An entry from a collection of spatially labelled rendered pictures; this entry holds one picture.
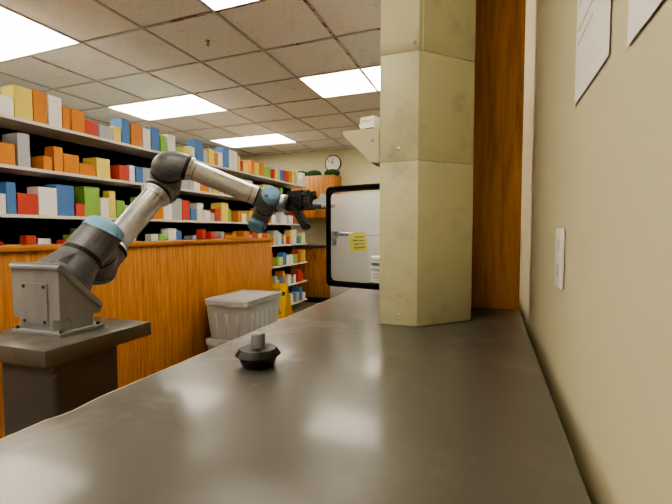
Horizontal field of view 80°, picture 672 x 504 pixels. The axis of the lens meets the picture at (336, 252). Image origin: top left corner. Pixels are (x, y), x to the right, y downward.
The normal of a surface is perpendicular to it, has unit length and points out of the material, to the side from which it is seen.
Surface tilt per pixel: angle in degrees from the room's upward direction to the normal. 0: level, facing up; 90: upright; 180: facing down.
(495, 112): 90
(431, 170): 90
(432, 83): 90
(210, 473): 0
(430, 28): 90
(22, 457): 0
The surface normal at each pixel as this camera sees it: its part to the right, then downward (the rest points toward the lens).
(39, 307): -0.33, 0.05
